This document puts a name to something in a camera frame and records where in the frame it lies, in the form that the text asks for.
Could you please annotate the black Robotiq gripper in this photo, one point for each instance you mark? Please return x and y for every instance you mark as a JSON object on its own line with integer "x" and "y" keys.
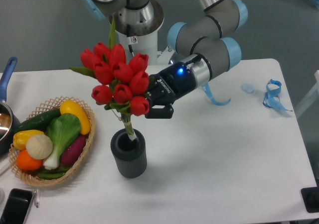
{"x": 167, "y": 86}

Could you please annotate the red tulip bouquet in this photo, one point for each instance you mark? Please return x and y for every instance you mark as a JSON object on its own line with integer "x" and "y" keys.
{"x": 122, "y": 84}

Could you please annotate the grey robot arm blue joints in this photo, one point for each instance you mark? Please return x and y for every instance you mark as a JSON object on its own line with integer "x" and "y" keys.
{"x": 206, "y": 43}

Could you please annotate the dark grey ribbed vase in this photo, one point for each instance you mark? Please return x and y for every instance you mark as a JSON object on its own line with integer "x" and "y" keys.
{"x": 130, "y": 156}

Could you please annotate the blue ribbon strip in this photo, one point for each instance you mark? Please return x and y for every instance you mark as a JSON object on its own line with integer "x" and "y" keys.
{"x": 208, "y": 92}

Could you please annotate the small pale blue cap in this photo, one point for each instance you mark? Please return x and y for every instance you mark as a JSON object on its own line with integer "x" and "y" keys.
{"x": 248, "y": 88}

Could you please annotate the purple sweet potato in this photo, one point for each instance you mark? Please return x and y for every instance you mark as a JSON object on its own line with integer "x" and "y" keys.
{"x": 72, "y": 153}

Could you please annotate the green bok choy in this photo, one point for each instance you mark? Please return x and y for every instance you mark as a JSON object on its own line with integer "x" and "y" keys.
{"x": 62, "y": 131}

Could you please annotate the blue crumpled ribbon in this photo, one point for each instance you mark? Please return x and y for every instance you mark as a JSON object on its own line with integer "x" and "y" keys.
{"x": 271, "y": 97}

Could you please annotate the green cucumber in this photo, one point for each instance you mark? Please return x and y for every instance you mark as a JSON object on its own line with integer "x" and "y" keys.
{"x": 40, "y": 121}

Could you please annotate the cream steamed bun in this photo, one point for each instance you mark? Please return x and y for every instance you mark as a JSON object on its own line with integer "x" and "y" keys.
{"x": 39, "y": 146}

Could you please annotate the green pea pods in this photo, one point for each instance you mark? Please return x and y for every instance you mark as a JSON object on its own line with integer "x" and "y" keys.
{"x": 52, "y": 174}

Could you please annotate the yellow bell pepper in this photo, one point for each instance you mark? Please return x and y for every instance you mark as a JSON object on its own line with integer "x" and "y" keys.
{"x": 20, "y": 138}

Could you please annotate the orange fruit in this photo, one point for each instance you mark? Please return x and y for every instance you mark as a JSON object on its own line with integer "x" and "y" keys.
{"x": 25, "y": 162}

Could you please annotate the silver pen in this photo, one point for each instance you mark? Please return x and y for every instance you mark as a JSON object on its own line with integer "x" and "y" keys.
{"x": 37, "y": 198}

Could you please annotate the black device table corner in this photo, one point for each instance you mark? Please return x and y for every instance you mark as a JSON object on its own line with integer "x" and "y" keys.
{"x": 310, "y": 197}

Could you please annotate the black smartphone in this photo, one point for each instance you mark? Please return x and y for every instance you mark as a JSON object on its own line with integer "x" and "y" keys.
{"x": 17, "y": 206}

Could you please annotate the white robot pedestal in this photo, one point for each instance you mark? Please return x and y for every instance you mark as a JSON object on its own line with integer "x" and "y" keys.
{"x": 146, "y": 44}

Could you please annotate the blue handled saucepan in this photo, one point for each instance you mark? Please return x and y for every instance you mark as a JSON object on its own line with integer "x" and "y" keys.
{"x": 8, "y": 121}

